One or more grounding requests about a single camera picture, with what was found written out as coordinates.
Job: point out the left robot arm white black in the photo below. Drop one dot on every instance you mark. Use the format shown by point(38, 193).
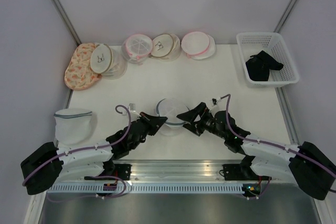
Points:
point(50, 164)

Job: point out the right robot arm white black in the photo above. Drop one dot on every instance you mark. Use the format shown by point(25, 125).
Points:
point(302, 165)

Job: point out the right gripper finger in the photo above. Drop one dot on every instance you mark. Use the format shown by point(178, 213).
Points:
point(191, 115)
point(191, 128)

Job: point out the white bag pink zipper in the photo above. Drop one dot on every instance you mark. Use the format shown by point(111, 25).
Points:
point(136, 48)

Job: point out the black bra in basket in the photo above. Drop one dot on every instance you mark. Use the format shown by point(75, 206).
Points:
point(260, 65)

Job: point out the white mesh bag blue zipper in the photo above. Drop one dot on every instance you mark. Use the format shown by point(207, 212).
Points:
point(170, 108)

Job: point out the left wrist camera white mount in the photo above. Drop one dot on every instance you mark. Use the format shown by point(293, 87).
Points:
point(132, 110)

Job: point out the right corner aluminium post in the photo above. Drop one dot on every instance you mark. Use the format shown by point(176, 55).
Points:
point(285, 15)

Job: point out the aluminium mounting rail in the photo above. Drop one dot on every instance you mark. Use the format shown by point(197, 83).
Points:
point(174, 171)

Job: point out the floral orange laundry bag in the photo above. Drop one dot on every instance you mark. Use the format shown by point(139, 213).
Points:
point(78, 75)

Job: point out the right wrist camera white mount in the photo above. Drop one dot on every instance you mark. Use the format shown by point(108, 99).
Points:
point(214, 102)

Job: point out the white pink trim flat bag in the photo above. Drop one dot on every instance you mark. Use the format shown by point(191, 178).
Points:
point(198, 45)

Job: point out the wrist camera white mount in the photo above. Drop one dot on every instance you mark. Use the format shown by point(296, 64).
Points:
point(132, 110)
point(214, 102)

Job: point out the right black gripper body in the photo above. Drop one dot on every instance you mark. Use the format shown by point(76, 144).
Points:
point(207, 123)

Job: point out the white slotted cable duct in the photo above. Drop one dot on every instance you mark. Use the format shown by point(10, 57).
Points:
point(154, 188)

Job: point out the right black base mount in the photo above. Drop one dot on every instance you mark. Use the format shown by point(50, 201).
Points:
point(233, 172)

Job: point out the white mesh bag blue trim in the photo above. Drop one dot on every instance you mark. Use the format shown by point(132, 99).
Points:
point(74, 125)

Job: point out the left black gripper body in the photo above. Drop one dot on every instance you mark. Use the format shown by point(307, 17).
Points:
point(148, 129)

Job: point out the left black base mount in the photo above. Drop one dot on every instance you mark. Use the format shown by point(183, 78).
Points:
point(122, 171)

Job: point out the white bag bra logo left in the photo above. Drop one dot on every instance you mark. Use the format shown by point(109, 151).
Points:
point(107, 62)

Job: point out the left corner aluminium post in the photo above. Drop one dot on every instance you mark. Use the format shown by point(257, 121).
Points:
point(66, 20)

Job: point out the white plastic basket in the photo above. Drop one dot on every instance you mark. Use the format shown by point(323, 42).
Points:
point(251, 43)

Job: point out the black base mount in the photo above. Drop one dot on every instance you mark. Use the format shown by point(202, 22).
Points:
point(122, 171)
point(233, 172)

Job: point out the corner aluminium post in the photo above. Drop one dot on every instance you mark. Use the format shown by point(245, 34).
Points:
point(66, 20)
point(285, 15)

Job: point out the beige bag bra logo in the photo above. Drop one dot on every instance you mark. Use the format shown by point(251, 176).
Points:
point(166, 47)

